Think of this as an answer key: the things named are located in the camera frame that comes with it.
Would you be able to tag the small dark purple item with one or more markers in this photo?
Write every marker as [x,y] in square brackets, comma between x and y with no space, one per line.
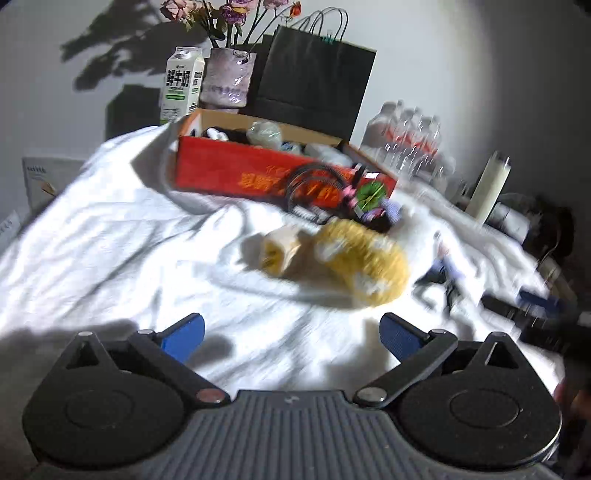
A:
[443,274]

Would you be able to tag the red cardboard box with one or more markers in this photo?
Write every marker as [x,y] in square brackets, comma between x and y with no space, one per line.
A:
[221,170]

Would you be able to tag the white thermos bottle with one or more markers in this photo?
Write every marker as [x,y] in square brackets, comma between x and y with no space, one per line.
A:
[489,184]

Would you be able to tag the pack of water bottles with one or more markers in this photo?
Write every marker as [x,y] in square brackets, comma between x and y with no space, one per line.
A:
[406,134]

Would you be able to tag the yellow knitted item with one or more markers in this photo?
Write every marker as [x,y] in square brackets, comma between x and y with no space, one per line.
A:
[364,258]

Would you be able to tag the light purple item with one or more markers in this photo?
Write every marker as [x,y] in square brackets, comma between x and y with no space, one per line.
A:
[393,211]

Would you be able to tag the pink artificial flowers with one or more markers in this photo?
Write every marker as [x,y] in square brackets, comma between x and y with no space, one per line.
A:
[231,11]

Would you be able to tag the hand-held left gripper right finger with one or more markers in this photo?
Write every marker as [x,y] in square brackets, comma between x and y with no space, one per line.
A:
[397,334]

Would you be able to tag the pink small item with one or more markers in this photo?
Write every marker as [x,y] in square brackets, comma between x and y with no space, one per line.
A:
[351,191]

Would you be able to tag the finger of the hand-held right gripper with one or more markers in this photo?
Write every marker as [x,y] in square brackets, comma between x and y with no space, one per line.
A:
[540,301]

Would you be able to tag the white cloth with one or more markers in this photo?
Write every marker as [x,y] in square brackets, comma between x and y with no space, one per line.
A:
[115,240]

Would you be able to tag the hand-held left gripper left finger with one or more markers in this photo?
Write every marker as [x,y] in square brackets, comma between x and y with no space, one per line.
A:
[185,334]

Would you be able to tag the cream yellow small item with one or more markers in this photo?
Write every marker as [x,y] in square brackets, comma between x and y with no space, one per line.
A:
[277,249]

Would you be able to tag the pale purple vase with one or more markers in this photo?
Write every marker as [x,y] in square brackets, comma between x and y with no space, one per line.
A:
[226,78]

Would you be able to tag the pale green bundle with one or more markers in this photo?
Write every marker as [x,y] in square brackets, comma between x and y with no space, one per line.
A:
[265,134]

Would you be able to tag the white flat box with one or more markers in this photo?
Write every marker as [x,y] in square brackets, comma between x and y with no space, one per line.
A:
[46,184]

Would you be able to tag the dark bag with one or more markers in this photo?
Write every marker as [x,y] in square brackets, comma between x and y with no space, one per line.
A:
[549,226]

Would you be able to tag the white green milk carton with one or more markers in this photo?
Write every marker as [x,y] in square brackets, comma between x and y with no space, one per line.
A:
[178,92]

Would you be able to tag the black paper bag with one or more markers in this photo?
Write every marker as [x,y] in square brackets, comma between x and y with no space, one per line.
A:
[314,83]

